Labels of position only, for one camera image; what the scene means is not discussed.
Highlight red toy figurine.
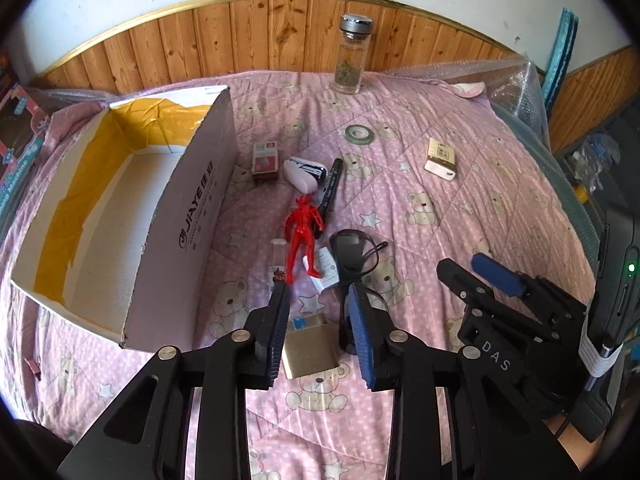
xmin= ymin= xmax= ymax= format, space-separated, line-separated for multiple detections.
xmin=284 ymin=195 xmax=325 ymax=288

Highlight white cardboard box yellow tape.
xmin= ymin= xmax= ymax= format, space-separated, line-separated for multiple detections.
xmin=10 ymin=85 xmax=240 ymax=352

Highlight gold white tissue pack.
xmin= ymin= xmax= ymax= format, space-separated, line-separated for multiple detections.
xmin=424 ymin=137 xmax=458 ymax=181

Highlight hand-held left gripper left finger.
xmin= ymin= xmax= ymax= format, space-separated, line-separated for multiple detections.
xmin=57 ymin=282 xmax=292 ymax=480

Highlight small clear plastic tube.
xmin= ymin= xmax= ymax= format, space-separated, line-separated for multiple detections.
xmin=270 ymin=239 xmax=288 ymax=283

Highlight green tape roll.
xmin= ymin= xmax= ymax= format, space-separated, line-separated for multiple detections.
xmin=344 ymin=124 xmax=377 ymax=143

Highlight black glasses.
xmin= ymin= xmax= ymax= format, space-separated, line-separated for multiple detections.
xmin=327 ymin=228 xmax=396 ymax=356

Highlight small gold box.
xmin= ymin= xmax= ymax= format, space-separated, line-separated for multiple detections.
xmin=281 ymin=315 xmax=342 ymax=380

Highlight pink toy box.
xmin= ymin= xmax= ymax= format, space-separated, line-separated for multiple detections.
xmin=0 ymin=72 xmax=51 ymax=196

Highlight black marker pen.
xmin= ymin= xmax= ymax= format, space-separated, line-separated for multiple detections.
xmin=314 ymin=158 xmax=344 ymax=233

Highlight white stapler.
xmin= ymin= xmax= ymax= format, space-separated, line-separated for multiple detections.
xmin=283 ymin=156 xmax=328 ymax=193

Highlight blue foam panel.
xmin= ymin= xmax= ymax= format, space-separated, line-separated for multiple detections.
xmin=542 ymin=7 xmax=581 ymax=106

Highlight person's right forearm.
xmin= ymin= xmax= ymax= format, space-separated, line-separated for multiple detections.
xmin=545 ymin=417 xmax=606 ymax=480

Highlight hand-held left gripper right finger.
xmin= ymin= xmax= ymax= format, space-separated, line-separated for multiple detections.
xmin=346 ymin=282 xmax=583 ymax=480

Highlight red white staples box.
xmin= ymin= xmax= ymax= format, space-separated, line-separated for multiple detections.
xmin=251 ymin=142 xmax=280 ymax=182

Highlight blue white plastic bag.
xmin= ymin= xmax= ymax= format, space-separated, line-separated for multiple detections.
xmin=575 ymin=135 xmax=617 ymax=181

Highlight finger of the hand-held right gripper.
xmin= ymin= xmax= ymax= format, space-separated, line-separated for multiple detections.
xmin=436 ymin=258 xmax=495 ymax=307
xmin=471 ymin=253 xmax=587 ymax=322

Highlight bubble wrap sheet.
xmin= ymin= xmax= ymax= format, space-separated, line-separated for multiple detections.
xmin=22 ymin=57 xmax=556 ymax=156

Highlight glass jar silver lid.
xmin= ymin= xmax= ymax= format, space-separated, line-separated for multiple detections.
xmin=331 ymin=14 xmax=374 ymax=96

